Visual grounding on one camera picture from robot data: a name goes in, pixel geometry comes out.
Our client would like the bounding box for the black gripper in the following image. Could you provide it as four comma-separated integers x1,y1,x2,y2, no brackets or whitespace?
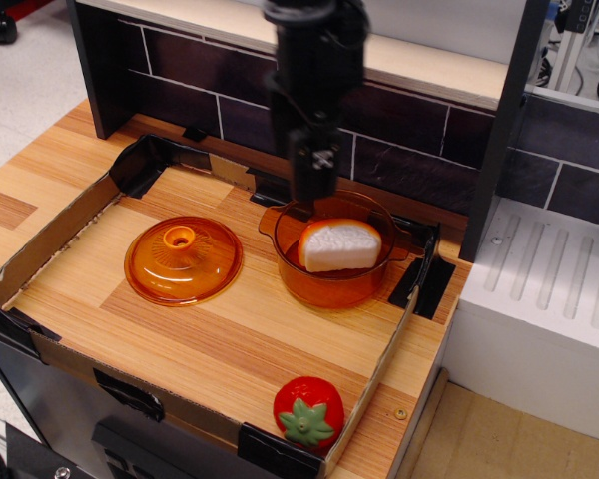
265,14,369,202

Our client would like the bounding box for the white and orange toy sushi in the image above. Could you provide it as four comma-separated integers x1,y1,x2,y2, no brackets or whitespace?
298,219,382,272

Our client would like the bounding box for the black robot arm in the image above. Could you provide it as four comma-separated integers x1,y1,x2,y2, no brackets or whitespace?
263,1,370,202

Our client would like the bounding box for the orange transparent pot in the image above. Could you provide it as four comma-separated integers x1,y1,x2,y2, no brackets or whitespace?
259,190,414,309

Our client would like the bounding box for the orange transparent pot lid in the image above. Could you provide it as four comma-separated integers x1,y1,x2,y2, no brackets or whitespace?
124,217,243,306

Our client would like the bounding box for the cardboard fence with black tape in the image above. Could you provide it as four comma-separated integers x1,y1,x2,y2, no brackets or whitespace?
0,138,447,478

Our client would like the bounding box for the light wooden shelf board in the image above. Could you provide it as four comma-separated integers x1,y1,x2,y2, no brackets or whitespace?
80,1,508,111

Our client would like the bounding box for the red toy strawberry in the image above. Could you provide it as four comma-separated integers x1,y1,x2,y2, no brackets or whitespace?
273,376,344,451

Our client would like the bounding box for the white dish drainer block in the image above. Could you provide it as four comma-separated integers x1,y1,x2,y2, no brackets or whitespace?
443,200,599,439

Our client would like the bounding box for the black caster wheel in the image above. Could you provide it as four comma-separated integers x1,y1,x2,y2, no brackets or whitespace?
0,12,18,45

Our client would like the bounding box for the dark grey left post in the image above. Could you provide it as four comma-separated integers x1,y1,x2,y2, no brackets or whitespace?
67,1,137,139

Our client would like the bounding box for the dark grey post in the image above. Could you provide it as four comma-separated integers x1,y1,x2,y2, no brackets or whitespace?
459,1,549,262
67,1,137,139

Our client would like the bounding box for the dark grey right post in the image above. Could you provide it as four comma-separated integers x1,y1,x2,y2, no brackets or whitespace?
459,1,549,262

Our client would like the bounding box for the aluminium frame with cables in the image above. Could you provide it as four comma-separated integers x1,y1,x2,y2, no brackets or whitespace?
527,1,599,108

